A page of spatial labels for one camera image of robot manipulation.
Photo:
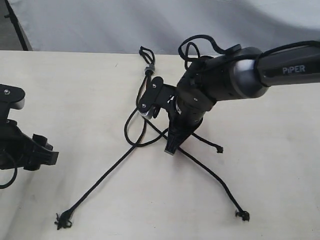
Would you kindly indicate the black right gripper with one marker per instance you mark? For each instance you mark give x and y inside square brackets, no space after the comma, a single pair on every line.
[184,119]

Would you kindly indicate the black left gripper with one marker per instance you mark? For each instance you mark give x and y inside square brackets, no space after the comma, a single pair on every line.
[16,149]

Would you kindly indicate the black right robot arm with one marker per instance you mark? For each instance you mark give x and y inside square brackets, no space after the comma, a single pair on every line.
[244,73]

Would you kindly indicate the white backdrop cloth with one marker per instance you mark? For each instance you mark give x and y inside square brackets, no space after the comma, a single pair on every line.
[122,26]

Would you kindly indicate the black backdrop stand pole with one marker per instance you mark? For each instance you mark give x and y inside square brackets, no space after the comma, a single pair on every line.
[22,38]

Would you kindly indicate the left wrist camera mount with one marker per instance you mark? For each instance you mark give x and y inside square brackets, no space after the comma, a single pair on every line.
[12,97]

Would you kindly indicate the clear tape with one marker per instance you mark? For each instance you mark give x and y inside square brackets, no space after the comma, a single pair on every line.
[149,70]

